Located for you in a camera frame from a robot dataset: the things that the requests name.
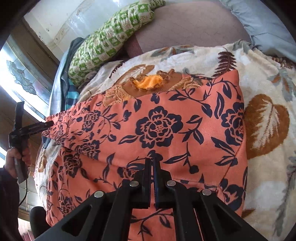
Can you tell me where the cream leaf pattern blanket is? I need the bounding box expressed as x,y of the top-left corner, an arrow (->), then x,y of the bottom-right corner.
34,41 -> 295,240

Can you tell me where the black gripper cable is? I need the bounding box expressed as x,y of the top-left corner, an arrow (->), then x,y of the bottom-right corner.
17,178 -> 28,207

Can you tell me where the teal navy striped cloth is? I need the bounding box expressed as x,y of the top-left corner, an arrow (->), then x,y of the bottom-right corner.
65,78 -> 79,110

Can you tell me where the light blue pillow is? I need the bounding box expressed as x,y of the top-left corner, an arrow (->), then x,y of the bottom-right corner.
221,0 -> 295,62

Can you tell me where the frosted glass window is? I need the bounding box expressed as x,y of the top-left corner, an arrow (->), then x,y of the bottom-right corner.
1,36 -> 52,159

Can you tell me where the orange floral print garment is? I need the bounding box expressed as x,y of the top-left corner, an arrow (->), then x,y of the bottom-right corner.
43,70 -> 247,226

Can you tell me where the blue grey cloth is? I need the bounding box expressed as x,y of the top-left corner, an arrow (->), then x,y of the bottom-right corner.
49,37 -> 85,115

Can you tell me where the mauve quilted pillow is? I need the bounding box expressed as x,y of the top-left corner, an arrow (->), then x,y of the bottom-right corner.
124,1 -> 250,58

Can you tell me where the green white checkered pillow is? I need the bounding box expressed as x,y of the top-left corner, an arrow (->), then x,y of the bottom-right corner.
68,1 -> 166,87

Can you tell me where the left hand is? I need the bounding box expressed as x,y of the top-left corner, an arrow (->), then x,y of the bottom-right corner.
4,144 -> 32,179

